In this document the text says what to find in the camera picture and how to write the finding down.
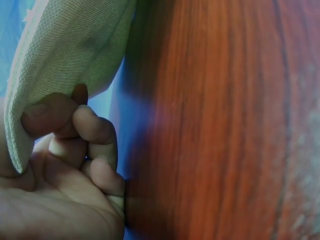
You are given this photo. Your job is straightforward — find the person's left hand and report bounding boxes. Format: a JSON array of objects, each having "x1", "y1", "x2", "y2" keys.
[{"x1": 0, "y1": 83, "x2": 126, "y2": 240}]

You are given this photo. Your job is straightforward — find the pale green woven cloth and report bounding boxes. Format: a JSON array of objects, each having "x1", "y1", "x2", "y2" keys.
[{"x1": 4, "y1": 0, "x2": 139, "y2": 175}]

